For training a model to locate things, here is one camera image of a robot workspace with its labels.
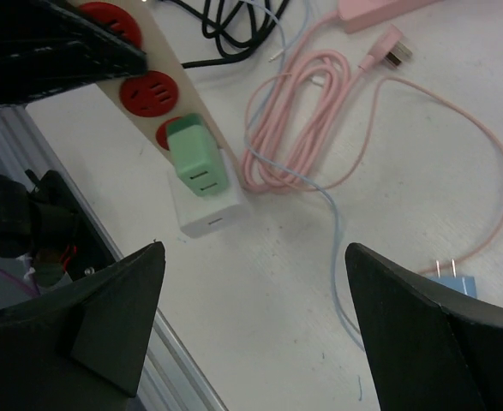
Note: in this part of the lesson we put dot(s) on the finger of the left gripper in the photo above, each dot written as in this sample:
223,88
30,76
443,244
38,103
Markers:
50,47

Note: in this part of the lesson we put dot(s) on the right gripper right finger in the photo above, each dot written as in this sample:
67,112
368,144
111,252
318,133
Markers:
428,347

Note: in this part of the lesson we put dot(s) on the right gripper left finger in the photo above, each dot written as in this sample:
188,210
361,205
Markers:
82,346

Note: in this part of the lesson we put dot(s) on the blue charger plug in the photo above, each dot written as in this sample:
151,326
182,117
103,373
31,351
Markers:
463,284

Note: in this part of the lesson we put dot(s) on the white charger plug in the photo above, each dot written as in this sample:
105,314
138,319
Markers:
200,216

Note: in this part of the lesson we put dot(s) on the green charger plug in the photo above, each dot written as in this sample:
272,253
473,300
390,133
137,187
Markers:
196,157

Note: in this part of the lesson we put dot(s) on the pink power strip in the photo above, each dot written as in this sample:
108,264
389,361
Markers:
358,15

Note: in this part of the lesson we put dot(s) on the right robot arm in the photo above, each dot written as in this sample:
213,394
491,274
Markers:
82,347

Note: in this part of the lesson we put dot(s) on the aluminium front rail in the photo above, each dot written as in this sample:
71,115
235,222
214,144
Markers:
105,257

